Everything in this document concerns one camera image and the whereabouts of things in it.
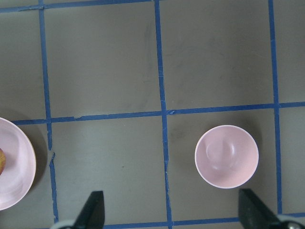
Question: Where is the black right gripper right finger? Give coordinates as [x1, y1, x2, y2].
[238, 188, 280, 229]

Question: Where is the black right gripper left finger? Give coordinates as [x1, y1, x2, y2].
[73, 191, 105, 229]

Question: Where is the pink bowl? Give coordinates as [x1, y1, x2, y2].
[194, 125, 259, 189]

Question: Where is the red apple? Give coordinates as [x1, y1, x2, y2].
[0, 149, 6, 175]

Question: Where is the pink plate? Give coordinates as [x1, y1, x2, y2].
[0, 118, 36, 210]

